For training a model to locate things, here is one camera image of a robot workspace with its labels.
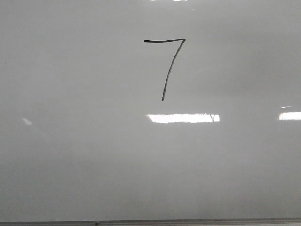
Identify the white whiteboard with metal frame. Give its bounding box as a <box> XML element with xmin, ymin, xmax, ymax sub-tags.
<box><xmin>0</xmin><ymin>0</ymin><xmax>301</xmax><ymax>221</ymax></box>

